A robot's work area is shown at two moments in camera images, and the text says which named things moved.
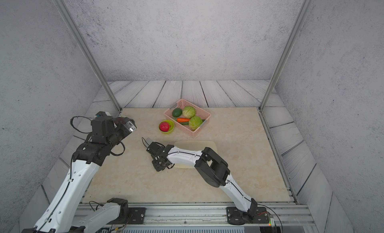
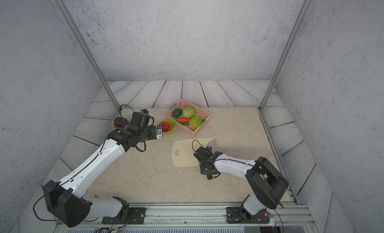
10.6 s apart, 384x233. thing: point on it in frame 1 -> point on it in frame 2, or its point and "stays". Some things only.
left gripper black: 120,125 -> 153,129
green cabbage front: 194,123 stays
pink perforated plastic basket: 187,117 stays
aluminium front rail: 216,214 stays
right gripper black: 155,167 -> 202,170
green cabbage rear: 189,112 stays
